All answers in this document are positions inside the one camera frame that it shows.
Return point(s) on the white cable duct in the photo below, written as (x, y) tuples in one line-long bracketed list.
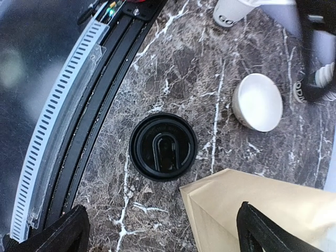
[(54, 119)]

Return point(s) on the cup of wrapped straws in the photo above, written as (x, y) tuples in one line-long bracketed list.
[(228, 12)]

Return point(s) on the stack of paper cups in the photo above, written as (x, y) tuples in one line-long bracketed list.
[(319, 85)]

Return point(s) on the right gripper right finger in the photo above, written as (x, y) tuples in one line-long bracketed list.
[(257, 232)]

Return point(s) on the white ceramic bowl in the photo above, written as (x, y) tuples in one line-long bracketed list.
[(257, 103)]

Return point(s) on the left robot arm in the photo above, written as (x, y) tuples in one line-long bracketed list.
[(317, 23)]

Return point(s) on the black cup lid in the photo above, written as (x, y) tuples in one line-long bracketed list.
[(163, 147)]

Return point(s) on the black front rail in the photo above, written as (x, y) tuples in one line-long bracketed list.
[(122, 41)]

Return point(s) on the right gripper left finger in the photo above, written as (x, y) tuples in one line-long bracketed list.
[(69, 233)]

